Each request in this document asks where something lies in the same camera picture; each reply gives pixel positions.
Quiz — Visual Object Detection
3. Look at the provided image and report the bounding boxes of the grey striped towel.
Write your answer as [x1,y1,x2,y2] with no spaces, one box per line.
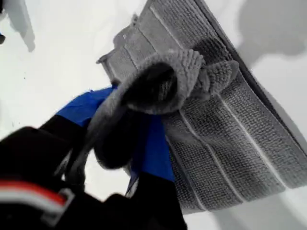
[64,0,307,213]

